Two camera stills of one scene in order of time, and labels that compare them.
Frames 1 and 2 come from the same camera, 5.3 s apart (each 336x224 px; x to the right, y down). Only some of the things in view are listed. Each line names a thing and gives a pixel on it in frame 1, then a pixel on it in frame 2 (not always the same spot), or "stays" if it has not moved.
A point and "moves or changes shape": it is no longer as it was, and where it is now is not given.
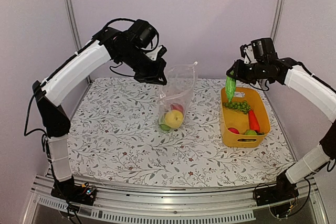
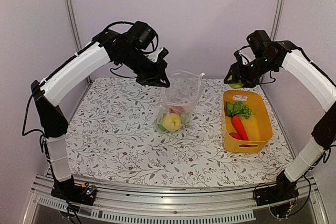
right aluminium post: [279, 5] stays
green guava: [250, 132] to [235, 85]
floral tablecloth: [114, 137] stays
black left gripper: [158, 72] stays
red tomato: [233, 130] to [235, 135]
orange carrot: [253, 122] to [240, 128]
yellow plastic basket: [234, 123] moves or changes shape
